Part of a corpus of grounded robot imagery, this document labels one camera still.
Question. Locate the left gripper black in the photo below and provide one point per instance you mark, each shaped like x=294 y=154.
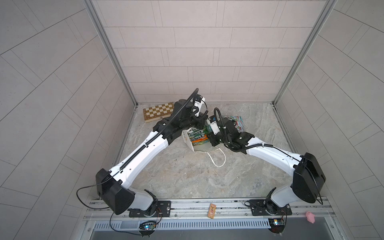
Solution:
x=200 y=120

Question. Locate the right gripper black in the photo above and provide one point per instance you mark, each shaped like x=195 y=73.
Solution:
x=212 y=139

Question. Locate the white paper bag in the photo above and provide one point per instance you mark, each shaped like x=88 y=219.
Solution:
x=206 y=148

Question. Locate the green spring tea candy bag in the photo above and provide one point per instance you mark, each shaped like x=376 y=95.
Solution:
x=192 y=132

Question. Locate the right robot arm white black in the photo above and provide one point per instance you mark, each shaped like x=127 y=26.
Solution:
x=305 y=171

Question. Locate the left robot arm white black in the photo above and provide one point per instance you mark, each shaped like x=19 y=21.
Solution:
x=114 y=185

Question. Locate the orange fruit candy bag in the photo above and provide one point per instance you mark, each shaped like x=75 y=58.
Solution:
x=200 y=141

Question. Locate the wooden chessboard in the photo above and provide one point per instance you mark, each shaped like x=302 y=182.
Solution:
x=158 y=112

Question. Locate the right controller board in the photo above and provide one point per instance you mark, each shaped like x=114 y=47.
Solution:
x=277 y=226

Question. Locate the left controller board with LED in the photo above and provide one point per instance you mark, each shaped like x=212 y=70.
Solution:
x=147 y=228

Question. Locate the aluminium front rail frame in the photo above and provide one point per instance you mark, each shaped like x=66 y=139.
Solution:
x=226 y=208

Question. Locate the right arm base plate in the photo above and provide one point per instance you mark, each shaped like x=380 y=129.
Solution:
x=267 y=208

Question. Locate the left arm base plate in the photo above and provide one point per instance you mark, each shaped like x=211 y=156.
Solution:
x=161 y=208

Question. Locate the pink pig toy on rail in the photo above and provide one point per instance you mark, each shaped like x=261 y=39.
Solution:
x=311 y=218

